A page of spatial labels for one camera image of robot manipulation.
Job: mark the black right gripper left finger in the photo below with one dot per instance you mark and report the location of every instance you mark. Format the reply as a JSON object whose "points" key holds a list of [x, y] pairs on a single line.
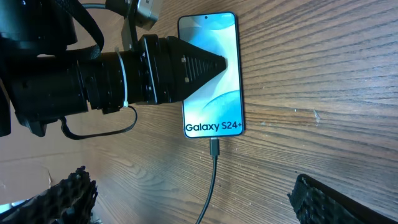
{"points": [[69, 201]]}

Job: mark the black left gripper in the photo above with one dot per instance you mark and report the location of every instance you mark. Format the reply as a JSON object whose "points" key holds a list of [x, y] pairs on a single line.
{"points": [[192, 67]]}

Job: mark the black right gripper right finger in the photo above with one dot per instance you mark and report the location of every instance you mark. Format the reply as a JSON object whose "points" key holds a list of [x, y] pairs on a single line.
{"points": [[315, 202]]}

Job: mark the Samsung Galaxy smartphone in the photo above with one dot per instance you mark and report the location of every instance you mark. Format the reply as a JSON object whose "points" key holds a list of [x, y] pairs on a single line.
{"points": [[215, 109]]}

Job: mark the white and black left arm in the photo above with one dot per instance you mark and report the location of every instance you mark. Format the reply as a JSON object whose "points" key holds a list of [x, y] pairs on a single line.
{"points": [[53, 64]]}

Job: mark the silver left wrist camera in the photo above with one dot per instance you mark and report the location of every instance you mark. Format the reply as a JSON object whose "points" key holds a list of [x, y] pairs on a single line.
{"points": [[145, 13]]}

